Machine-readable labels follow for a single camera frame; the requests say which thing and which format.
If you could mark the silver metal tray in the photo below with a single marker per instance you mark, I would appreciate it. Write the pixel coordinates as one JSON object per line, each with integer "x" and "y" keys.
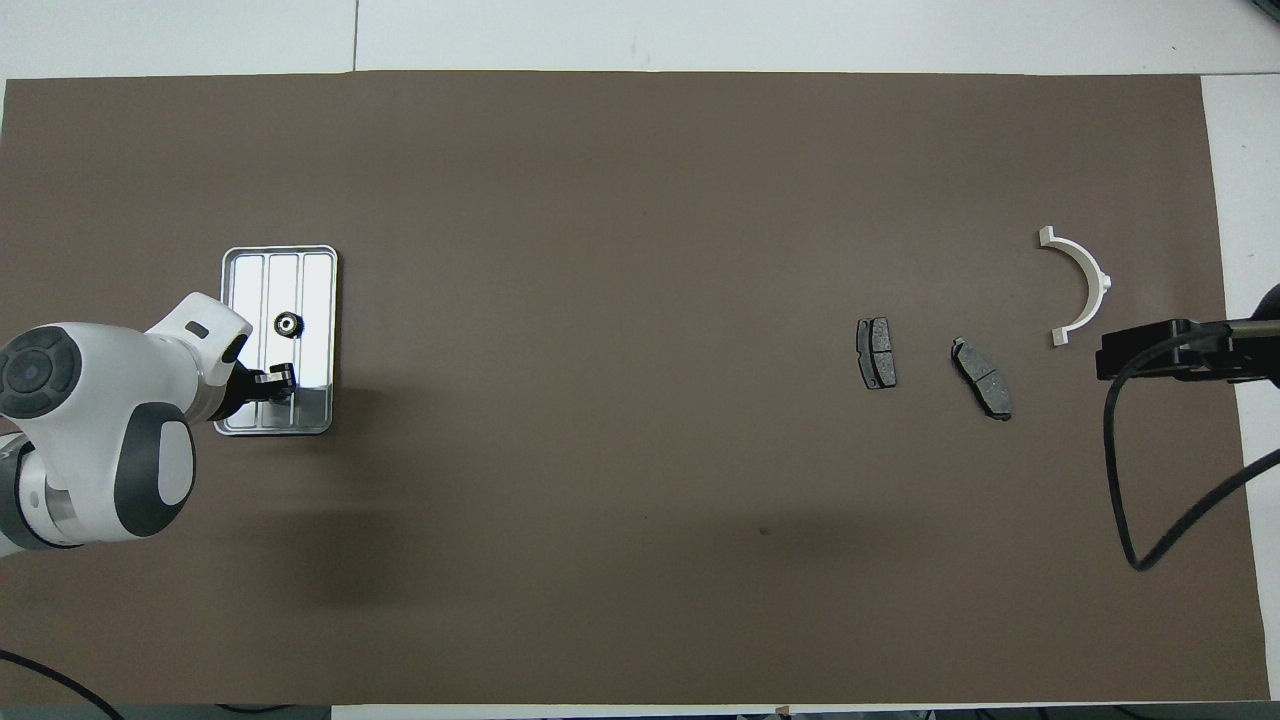
{"x": 315, "y": 290}

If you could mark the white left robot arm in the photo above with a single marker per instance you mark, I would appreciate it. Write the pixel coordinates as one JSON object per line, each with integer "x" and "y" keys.
{"x": 90, "y": 400}

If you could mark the large black bearing gear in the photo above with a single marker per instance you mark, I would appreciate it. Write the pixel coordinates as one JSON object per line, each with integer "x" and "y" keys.
{"x": 288, "y": 324}

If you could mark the brown table mat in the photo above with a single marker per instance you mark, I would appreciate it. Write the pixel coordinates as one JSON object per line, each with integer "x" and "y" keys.
{"x": 640, "y": 300}

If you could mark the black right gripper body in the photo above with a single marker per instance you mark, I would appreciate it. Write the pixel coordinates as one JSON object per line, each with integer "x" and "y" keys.
{"x": 1250, "y": 358}

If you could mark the short grey brake pad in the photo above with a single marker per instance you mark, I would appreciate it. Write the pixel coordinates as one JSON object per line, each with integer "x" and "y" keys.
{"x": 877, "y": 352}

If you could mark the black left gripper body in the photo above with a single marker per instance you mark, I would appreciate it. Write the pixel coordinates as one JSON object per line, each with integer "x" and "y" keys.
{"x": 238, "y": 385}

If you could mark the long grey brake pad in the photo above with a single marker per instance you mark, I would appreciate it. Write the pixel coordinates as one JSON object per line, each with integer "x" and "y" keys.
{"x": 982, "y": 378}

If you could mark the white semicircular bracket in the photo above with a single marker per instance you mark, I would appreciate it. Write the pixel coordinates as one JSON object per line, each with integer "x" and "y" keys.
{"x": 1101, "y": 285}

